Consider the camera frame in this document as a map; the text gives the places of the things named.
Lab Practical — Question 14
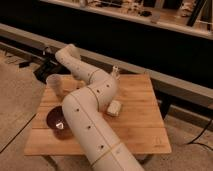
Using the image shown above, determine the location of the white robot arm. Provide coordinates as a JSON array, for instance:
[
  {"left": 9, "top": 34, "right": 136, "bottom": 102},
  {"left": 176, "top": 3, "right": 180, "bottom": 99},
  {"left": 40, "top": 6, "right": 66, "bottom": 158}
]
[{"left": 55, "top": 44, "right": 144, "bottom": 171}]

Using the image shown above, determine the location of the white sponge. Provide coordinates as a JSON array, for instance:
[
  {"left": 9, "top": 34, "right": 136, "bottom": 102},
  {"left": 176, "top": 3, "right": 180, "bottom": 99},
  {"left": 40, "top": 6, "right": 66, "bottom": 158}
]
[{"left": 107, "top": 100, "right": 122, "bottom": 117}]

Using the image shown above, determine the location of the dark purple bowl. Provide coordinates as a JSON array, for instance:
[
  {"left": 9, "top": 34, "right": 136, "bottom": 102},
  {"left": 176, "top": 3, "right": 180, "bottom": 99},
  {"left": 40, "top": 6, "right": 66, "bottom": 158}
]
[{"left": 46, "top": 106, "right": 73, "bottom": 140}]

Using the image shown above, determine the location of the black equipment on floor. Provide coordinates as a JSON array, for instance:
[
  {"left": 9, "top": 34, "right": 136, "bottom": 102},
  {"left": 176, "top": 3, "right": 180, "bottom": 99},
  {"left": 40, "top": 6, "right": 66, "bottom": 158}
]
[{"left": 34, "top": 61, "right": 70, "bottom": 83}]

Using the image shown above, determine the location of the white plastic cup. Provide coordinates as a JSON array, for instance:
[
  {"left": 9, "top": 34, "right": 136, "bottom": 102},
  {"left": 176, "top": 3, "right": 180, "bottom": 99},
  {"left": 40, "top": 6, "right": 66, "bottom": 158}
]
[{"left": 46, "top": 74, "right": 64, "bottom": 97}]

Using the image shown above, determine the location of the black cable on floor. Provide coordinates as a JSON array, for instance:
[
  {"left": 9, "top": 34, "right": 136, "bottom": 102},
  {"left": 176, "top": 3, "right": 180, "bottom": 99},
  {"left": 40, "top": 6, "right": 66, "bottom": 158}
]
[{"left": 184, "top": 118, "right": 213, "bottom": 151}]

